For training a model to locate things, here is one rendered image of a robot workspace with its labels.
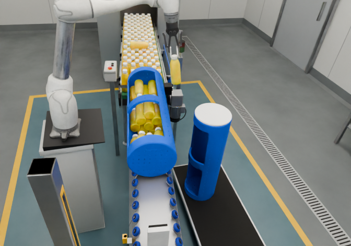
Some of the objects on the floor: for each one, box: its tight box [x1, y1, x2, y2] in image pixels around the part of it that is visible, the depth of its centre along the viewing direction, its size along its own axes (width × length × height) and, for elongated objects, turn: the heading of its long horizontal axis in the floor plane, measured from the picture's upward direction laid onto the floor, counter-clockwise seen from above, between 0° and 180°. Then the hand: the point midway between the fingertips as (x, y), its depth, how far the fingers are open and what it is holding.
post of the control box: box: [109, 81, 120, 156], centre depth 276 cm, size 4×4×100 cm
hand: (174, 52), depth 183 cm, fingers closed on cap, 4 cm apart
